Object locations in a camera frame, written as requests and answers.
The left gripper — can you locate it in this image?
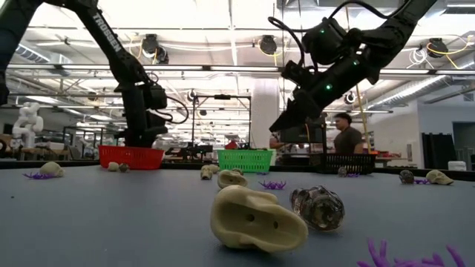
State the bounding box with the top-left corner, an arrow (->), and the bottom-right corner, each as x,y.
123,105 -> 164,148

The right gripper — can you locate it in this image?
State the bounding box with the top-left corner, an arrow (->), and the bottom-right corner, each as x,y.
269,61 -> 372,134

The red plastic basket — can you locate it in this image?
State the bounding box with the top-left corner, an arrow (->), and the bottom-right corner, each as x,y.
98,145 -> 166,171

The black monitor screen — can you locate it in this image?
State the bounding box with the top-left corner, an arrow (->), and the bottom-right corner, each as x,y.
278,122 -> 328,145

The person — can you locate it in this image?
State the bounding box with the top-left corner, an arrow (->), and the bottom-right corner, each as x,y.
332,112 -> 364,155

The black plastic basket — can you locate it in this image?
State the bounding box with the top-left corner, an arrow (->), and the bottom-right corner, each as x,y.
318,153 -> 378,175

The green plastic basket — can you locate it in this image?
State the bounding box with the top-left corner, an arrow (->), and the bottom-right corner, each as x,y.
216,148 -> 275,174

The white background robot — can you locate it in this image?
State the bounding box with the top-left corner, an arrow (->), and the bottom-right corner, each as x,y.
10,102 -> 45,149

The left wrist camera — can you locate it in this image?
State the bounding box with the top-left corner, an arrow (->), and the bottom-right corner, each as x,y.
145,110 -> 171,136

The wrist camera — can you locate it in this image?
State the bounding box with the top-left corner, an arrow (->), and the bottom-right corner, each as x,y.
145,110 -> 171,136
281,60 -> 317,91

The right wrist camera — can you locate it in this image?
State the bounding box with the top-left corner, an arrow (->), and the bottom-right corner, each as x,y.
281,60 -> 317,91

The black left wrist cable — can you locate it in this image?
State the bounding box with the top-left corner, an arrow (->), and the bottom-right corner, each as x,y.
154,95 -> 191,125

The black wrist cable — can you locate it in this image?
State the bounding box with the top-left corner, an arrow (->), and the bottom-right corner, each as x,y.
154,95 -> 191,125
266,0 -> 394,70

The yellow hanging cable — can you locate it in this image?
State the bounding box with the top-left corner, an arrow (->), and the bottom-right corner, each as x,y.
354,84 -> 372,154

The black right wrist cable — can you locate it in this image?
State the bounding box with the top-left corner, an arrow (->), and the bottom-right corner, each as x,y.
266,0 -> 394,70

